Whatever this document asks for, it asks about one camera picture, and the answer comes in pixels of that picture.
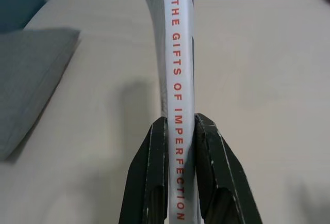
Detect white book blue letters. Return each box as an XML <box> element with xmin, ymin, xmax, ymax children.
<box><xmin>143</xmin><ymin>0</ymin><xmax>202</xmax><ymax>224</ymax></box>

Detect beige sheeted mattress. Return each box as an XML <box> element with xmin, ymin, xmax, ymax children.
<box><xmin>0</xmin><ymin>0</ymin><xmax>330</xmax><ymax>224</ymax></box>

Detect grey pillow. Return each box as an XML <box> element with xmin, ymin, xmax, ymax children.
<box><xmin>0</xmin><ymin>27</ymin><xmax>82</xmax><ymax>162</ymax></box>

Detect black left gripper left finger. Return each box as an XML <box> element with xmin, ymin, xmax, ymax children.
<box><xmin>118</xmin><ymin>117</ymin><xmax>170</xmax><ymax>224</ymax></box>

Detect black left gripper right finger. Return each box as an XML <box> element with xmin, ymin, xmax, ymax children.
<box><xmin>193</xmin><ymin>113</ymin><xmax>264</xmax><ymax>224</ymax></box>

